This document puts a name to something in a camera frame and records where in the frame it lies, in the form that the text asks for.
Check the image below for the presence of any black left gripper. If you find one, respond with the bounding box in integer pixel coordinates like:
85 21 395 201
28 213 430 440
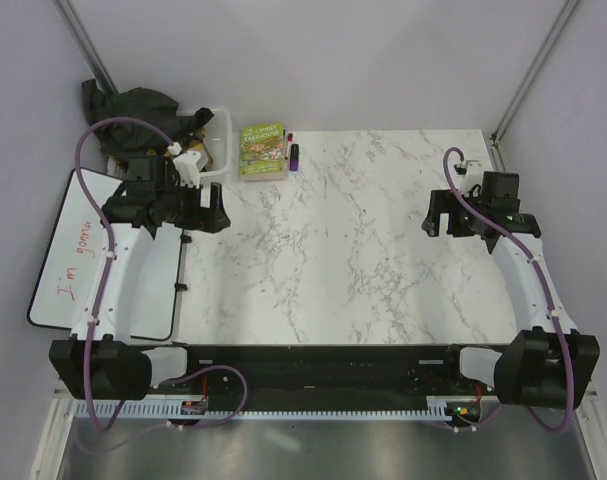
156 176 229 234

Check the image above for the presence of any dark striped long sleeve shirt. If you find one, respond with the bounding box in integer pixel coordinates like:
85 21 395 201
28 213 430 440
81 79 214 155

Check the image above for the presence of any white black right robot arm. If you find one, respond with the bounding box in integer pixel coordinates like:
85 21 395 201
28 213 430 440
422 161 600 409

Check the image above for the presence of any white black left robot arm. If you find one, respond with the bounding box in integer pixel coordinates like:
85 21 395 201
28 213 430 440
49 150 231 402

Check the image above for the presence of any yellow black plaid shirt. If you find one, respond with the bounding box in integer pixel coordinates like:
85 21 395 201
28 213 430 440
143 130 215 176

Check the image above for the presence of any white plastic basket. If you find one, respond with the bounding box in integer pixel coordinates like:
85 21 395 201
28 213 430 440
106 107 233 186

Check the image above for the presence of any green paperback book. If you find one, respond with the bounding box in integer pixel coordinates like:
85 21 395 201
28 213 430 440
239 123 288 181

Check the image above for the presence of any purple black marker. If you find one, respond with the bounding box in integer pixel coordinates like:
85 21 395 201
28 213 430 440
289 143 300 172

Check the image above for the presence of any red white marker pen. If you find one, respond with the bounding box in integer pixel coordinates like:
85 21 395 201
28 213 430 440
284 132 294 162

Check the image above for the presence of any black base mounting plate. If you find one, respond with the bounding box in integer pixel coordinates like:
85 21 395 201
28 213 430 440
159 345 490 412

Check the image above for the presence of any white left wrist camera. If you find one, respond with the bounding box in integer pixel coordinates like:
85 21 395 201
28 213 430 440
168 142 202 188

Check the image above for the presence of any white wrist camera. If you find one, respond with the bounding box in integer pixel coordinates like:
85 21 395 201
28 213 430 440
455 160 484 195
168 142 202 188

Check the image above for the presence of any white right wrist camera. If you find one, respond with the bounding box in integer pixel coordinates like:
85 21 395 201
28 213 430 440
455 160 484 195

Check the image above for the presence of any white whiteboard black frame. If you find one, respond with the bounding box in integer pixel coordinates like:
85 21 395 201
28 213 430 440
27 174 182 341

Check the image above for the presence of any left aluminium frame post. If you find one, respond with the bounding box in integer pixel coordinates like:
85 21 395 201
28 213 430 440
52 0 118 94

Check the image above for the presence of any aluminium frame post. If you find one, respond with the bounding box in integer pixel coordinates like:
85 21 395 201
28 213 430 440
489 0 583 148
52 0 118 94

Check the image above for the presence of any white slotted cable duct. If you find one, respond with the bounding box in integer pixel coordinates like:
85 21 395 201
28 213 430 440
75 397 484 420

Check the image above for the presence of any right aluminium frame post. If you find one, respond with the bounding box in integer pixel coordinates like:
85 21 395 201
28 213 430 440
489 0 583 148

